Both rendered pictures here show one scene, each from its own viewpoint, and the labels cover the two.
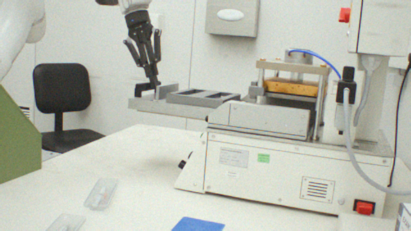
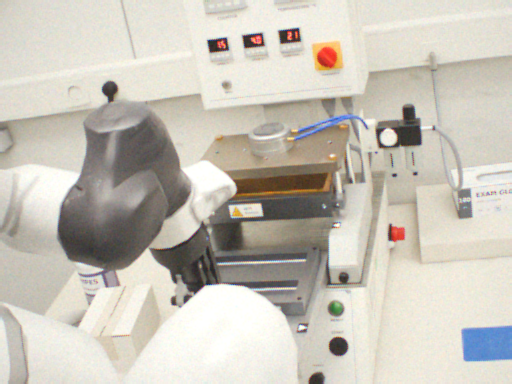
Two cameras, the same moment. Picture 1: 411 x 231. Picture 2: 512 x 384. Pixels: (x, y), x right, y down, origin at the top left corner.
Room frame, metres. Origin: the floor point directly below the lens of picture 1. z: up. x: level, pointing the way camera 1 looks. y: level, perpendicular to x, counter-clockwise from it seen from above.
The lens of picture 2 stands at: (1.21, 1.04, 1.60)
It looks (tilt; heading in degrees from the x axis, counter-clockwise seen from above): 24 degrees down; 270
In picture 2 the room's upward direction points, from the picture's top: 11 degrees counter-clockwise
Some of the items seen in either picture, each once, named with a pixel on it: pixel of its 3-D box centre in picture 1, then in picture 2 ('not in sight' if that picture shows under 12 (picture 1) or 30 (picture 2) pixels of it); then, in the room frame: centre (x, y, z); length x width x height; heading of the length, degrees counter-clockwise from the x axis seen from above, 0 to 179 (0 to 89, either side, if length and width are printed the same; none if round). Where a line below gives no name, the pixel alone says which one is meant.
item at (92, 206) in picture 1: (103, 194); not in sight; (0.97, 0.23, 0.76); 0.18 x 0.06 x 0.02; 3
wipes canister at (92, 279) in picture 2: not in sight; (99, 277); (1.59, -0.41, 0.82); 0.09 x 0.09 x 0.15
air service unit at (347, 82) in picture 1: (341, 99); (399, 142); (0.91, -0.30, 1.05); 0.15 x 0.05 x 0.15; 162
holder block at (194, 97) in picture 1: (205, 97); (252, 280); (1.24, 0.00, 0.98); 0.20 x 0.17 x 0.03; 162
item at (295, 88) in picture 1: (295, 78); (279, 168); (1.16, -0.24, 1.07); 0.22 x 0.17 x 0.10; 162
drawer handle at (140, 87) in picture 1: (148, 88); not in sight; (1.30, 0.18, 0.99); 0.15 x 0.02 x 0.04; 162
